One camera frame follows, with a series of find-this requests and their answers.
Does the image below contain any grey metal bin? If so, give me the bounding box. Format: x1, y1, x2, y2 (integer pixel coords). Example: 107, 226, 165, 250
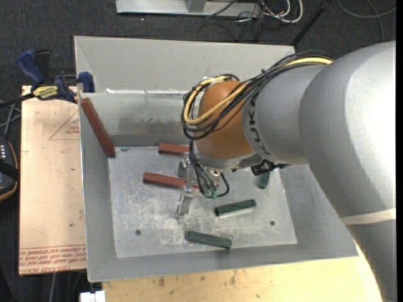
74, 35, 360, 283

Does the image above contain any black cylinder on white bracket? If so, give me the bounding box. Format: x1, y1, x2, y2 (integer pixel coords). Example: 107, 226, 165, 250
251, 159, 273, 176

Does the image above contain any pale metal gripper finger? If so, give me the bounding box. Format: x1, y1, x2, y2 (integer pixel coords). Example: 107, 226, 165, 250
181, 189, 195, 218
174, 190, 187, 219

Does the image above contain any red-brown flat block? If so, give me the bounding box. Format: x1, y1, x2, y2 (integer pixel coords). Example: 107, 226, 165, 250
81, 97, 117, 159
142, 172, 200, 190
157, 142, 191, 156

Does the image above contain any dark green flat block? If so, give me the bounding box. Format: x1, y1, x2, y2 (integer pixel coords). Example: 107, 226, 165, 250
258, 171, 271, 190
184, 230, 234, 250
214, 199, 258, 218

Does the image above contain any brown cardboard board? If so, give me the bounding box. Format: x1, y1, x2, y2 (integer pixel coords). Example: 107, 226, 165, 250
18, 85, 88, 276

